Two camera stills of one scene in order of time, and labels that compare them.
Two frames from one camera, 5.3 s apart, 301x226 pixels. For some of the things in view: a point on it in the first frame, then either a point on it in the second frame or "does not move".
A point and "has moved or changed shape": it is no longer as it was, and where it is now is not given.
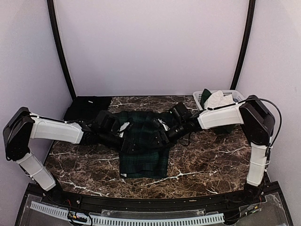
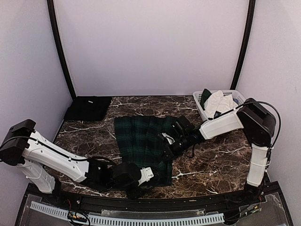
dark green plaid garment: [152, 161] has moved or changed shape
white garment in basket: [217, 99] does not move
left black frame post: [51, 10] does not move
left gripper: [128, 150] to [137, 193]
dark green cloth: [205, 94] does not move
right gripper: [161, 136] to [167, 150]
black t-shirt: [86, 107] does not move
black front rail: [79, 201] does not move
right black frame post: [242, 50] does not move
